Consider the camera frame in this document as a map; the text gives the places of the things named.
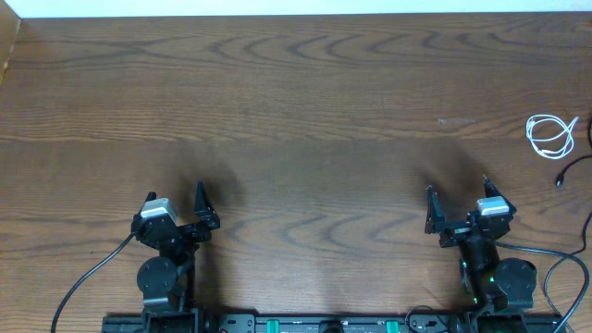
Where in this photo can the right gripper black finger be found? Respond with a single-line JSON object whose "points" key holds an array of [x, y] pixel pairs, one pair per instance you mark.
{"points": [[435, 218], [490, 189]]}

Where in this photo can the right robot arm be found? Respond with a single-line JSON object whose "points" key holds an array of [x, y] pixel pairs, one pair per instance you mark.
{"points": [[502, 289]]}

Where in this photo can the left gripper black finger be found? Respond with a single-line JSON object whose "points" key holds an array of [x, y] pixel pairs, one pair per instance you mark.
{"points": [[204, 209], [150, 196]]}

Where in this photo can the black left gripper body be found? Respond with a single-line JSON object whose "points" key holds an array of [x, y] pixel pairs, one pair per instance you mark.
{"points": [[183, 229]]}

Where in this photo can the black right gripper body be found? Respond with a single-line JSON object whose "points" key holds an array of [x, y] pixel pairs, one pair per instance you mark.
{"points": [[456, 234]]}

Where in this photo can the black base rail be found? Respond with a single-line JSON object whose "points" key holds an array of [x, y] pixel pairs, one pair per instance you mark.
{"points": [[249, 323]]}

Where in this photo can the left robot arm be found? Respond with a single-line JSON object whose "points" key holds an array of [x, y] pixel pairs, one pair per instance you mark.
{"points": [[167, 280]]}

